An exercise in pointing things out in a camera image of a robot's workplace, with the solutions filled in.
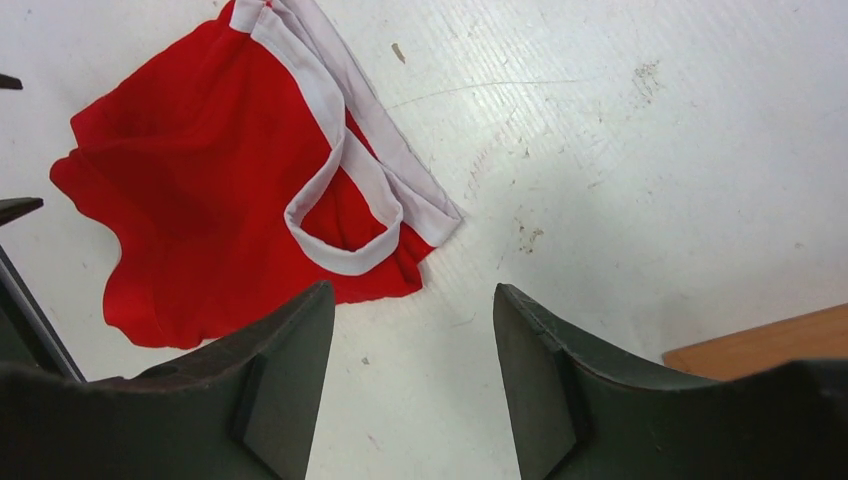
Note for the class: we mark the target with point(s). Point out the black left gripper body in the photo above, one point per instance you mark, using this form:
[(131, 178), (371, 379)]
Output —
[(27, 336)]

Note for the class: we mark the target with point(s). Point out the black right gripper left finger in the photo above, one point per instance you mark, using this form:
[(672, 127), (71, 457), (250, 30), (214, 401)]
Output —
[(242, 407)]

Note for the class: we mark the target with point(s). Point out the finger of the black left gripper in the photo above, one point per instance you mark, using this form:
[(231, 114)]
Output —
[(8, 82), (14, 208)]

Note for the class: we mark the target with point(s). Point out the red underwear white trim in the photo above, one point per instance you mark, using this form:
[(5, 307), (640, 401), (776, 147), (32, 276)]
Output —
[(245, 162)]

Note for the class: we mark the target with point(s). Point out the wooden compartment tray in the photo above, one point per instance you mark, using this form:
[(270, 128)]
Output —
[(816, 335)]

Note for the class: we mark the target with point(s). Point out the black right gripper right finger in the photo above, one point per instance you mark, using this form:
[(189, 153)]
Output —
[(583, 408)]

